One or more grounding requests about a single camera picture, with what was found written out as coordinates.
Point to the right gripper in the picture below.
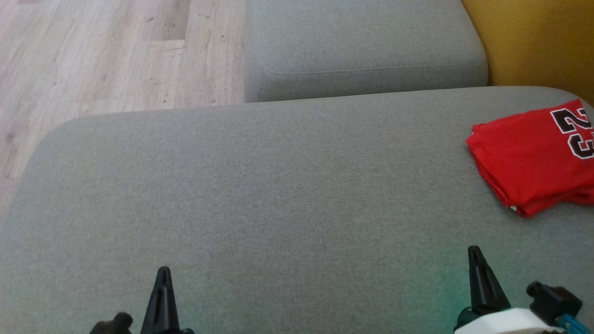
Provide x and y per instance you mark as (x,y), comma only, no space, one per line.
(501,322)

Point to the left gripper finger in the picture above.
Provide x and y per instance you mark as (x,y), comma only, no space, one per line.
(162,311)

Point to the red Bulls 23 jersey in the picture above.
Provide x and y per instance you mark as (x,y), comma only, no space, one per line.
(524,153)

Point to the large grey sofa chaise cushion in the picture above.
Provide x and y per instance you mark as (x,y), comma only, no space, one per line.
(278,208)

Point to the yellow sofa back cushion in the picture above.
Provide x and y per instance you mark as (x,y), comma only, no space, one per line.
(533,37)

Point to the grey sofa seat cushion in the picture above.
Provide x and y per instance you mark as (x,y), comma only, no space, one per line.
(362,37)

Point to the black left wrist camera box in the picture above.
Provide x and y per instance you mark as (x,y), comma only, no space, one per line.
(116,324)

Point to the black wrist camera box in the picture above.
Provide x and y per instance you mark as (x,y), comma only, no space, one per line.
(116,324)
(552,301)

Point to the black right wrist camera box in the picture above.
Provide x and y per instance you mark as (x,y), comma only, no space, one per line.
(552,301)

